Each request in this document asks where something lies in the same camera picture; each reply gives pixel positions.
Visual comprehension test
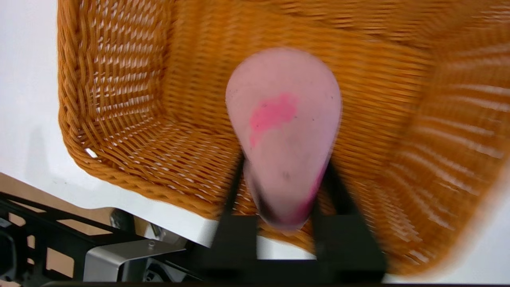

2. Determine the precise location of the brown wicker basket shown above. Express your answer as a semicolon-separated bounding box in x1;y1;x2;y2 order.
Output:
57;0;510;276

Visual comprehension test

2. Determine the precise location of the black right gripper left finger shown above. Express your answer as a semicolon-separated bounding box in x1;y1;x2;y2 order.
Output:
201;157;259;280

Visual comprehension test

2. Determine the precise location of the grey metal bracket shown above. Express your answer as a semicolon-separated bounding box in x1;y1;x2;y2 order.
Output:
83;238;188;283

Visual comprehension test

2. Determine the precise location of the pink peach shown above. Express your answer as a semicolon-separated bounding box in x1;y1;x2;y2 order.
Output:
225;47;342;231

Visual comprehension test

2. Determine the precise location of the black metal base frame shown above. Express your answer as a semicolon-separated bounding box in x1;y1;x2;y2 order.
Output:
0;191;204;287

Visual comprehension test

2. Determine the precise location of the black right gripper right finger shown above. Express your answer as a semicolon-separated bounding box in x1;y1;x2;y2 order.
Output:
311;161;387;282

